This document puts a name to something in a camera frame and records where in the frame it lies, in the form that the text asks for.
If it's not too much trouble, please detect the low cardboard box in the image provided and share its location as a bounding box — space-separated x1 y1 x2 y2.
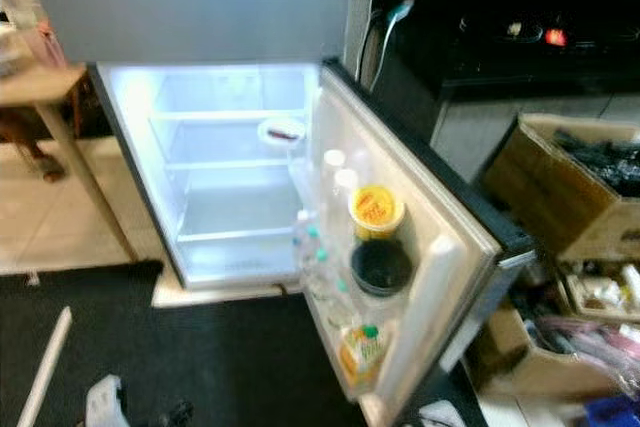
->
465 302 626 403

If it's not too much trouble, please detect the glass fridge shelf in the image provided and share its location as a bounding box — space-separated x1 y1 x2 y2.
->
175 227 301 243
148 107 306 123
160 157 301 171

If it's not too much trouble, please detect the small cardboard box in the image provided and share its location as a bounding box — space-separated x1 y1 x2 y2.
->
560 260 640 325

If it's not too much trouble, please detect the yellow juice bottle green cap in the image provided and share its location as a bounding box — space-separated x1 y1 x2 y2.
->
337 321 393 385

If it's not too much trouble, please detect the yellow lidded cup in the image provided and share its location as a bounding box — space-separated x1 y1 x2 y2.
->
347 183 407 241

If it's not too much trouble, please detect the light wooden table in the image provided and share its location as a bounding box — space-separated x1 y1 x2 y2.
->
0 62 139 263

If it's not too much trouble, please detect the blue plastic item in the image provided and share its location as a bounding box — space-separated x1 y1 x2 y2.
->
585 394 640 427

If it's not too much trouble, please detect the teal and white brush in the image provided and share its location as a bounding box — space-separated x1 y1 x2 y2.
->
363 0 417 88

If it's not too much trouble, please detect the white stick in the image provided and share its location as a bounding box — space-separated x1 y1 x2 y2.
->
15 306 74 427

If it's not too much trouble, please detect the grey fridge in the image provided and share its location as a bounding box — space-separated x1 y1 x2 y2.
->
20 0 383 293

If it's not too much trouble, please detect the large brown cardboard box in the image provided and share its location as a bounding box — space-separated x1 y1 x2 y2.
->
478 112 640 264

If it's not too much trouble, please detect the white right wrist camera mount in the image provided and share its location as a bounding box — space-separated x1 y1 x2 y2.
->
415 399 468 427

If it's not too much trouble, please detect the black bowl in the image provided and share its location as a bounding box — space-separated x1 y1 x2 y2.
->
350 238 415 297

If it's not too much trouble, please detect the white bowl red food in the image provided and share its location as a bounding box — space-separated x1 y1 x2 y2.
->
256 116 307 147

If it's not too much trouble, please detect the pink plastic bag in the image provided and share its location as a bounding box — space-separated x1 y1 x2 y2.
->
535 315 640 370

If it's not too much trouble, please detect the black floor mat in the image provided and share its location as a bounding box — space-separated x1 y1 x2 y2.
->
0 262 471 427

